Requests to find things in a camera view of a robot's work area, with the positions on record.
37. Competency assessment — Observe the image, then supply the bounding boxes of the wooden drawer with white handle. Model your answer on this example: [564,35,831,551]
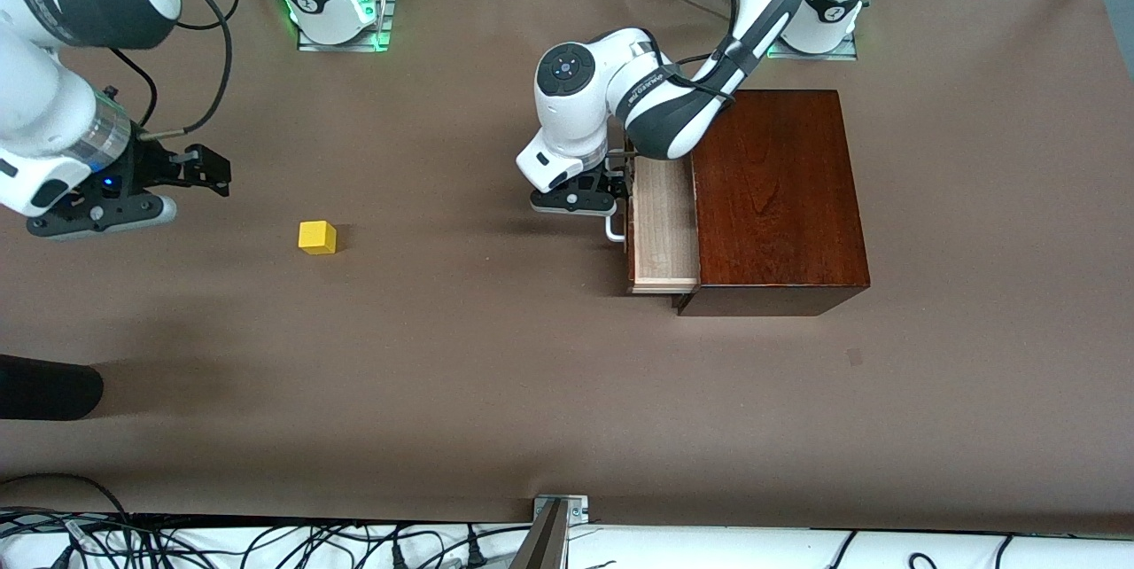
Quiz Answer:
[605,157,703,295]

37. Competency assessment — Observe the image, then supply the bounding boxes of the yellow block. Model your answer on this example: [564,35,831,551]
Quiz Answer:
[299,221,338,255]

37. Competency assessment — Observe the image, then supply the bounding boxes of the dark wooden drawer cabinet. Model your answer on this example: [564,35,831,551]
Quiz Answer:
[678,90,872,317]

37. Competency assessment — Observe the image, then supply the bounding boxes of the black cylinder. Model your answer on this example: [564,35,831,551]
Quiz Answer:
[0,355,105,421]

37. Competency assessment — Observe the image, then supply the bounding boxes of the brown paper table cover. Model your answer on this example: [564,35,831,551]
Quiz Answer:
[0,0,1134,536]

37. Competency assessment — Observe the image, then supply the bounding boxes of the grey metal beam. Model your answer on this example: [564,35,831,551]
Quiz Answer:
[509,498,568,569]

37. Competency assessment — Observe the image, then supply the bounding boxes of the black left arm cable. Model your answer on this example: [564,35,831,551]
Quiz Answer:
[664,37,741,102]

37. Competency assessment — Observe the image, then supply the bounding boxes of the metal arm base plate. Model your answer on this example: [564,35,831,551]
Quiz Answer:
[766,35,858,61]
[297,0,391,53]

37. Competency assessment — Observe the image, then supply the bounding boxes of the small metal bracket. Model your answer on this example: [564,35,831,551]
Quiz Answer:
[533,495,590,524]

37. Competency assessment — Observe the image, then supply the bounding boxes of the tangled black cables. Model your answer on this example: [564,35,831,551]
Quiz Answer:
[0,472,532,569]

